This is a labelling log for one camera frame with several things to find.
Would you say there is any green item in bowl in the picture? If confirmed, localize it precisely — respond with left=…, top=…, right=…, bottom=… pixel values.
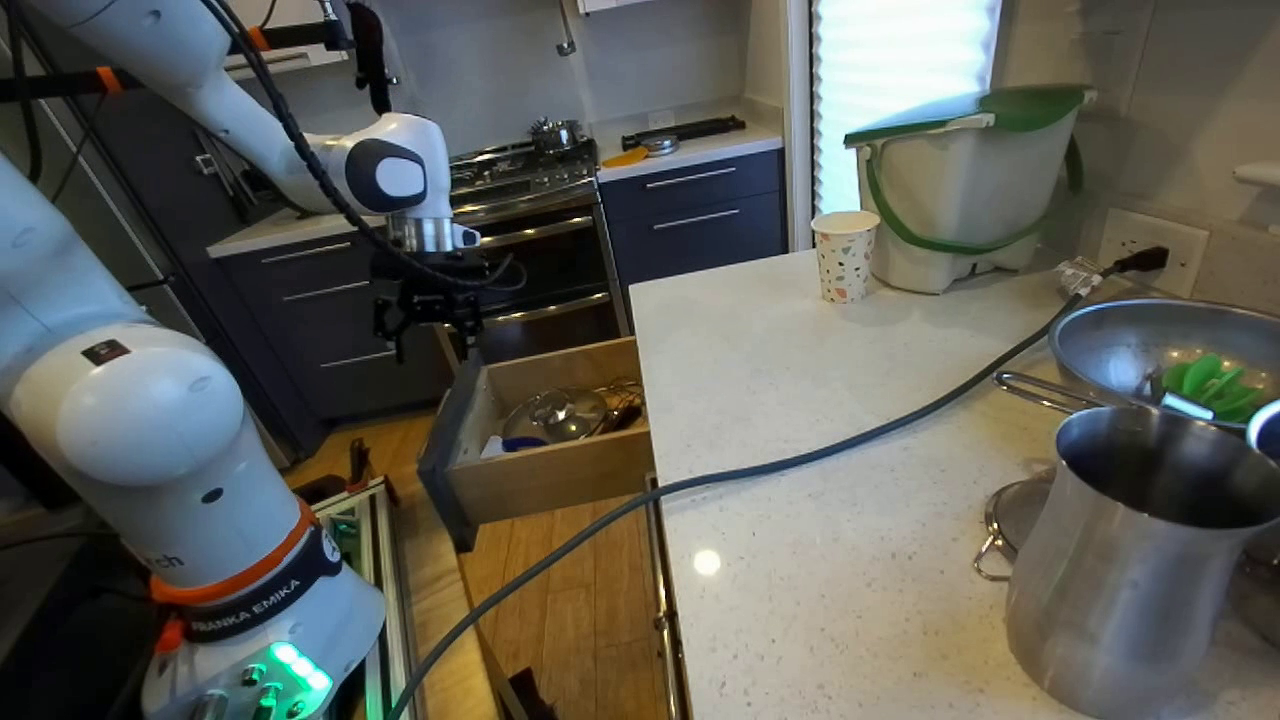
left=1157, top=347, right=1278, bottom=428

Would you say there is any large metal pitcher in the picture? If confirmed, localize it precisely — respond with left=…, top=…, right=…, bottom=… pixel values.
left=1002, top=400, right=1280, bottom=720

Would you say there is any glass pot lid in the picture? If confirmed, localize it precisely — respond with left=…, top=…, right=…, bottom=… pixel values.
left=500, top=380, right=619, bottom=446

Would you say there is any black pole with orange clamp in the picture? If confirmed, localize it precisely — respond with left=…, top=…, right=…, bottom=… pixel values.
left=0, top=53, right=172, bottom=105

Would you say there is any small pot on stove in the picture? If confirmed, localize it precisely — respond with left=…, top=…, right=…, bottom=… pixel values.
left=529, top=116, right=587, bottom=158

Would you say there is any white window blind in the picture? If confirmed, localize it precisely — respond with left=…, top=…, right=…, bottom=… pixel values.
left=807, top=0, right=1010, bottom=219

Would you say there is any wooden drawer with grey front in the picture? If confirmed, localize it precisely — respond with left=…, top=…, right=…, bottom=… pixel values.
left=418, top=332, right=658, bottom=555

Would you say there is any white wall outlet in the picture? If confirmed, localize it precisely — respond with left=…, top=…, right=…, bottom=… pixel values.
left=1097, top=209, right=1214, bottom=298

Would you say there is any blue cup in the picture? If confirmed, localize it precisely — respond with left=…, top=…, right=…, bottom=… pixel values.
left=1242, top=396, right=1280, bottom=467

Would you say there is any dotted paper cup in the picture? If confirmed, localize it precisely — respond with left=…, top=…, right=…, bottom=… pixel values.
left=807, top=209, right=885, bottom=308

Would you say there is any metal bowl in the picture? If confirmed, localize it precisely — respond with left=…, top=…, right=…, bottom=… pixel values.
left=995, top=292, right=1280, bottom=420

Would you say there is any grey power cable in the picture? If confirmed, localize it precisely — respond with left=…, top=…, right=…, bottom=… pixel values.
left=385, top=271, right=1111, bottom=720

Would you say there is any black power plug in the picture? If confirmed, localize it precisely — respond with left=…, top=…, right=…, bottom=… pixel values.
left=1102, top=244, right=1176, bottom=280

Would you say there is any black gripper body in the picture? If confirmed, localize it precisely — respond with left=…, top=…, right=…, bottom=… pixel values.
left=368, top=247, right=514, bottom=327

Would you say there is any metal and wood robot stand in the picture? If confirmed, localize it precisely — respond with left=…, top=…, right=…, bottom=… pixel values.
left=311, top=472, right=434, bottom=720

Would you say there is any wide dark blue drawer cabinet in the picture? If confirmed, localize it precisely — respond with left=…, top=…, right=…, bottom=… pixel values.
left=206, top=213, right=460, bottom=432

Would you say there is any narrow dark blue drawer cabinet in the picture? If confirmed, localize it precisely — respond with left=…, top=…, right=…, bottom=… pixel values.
left=597, top=125, right=791, bottom=289

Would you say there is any white bin with green lid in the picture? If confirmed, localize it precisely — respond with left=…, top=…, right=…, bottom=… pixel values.
left=841, top=79, right=1102, bottom=298

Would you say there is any black tray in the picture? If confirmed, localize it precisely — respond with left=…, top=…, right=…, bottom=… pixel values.
left=617, top=113, right=751, bottom=156

